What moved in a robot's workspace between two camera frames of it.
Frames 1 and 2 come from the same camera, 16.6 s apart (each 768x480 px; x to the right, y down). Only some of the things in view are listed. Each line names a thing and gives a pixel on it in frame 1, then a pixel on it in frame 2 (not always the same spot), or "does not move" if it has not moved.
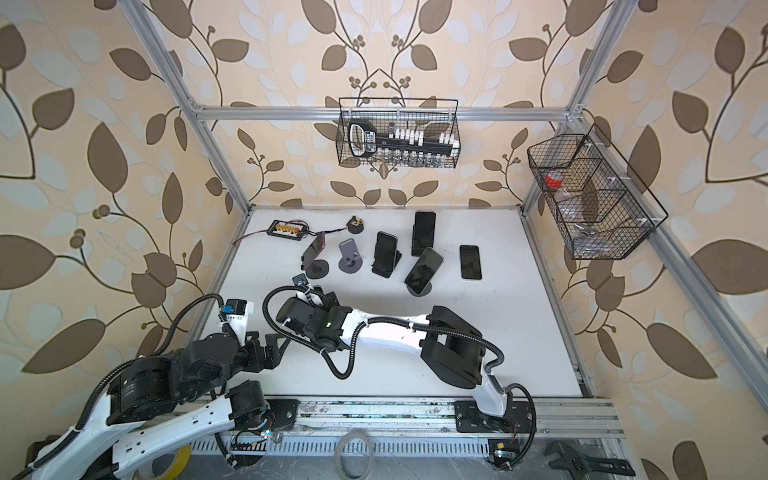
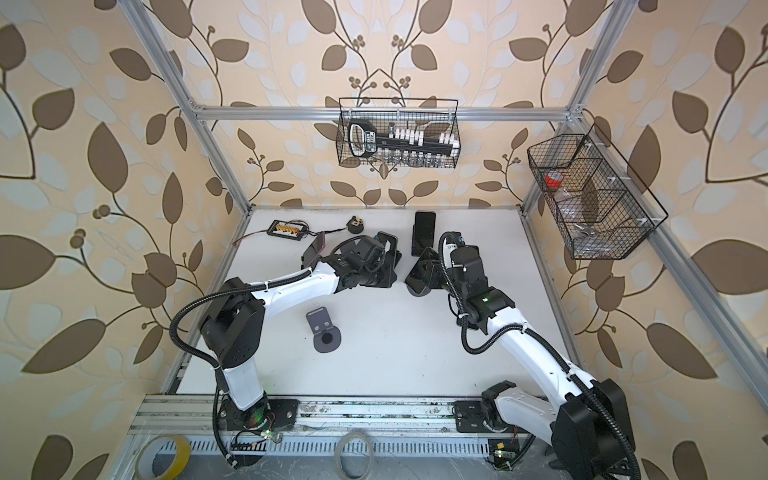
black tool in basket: [363, 142] does not move
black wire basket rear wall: [417, 119] does not move
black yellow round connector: [355, 225] does not move
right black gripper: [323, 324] → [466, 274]
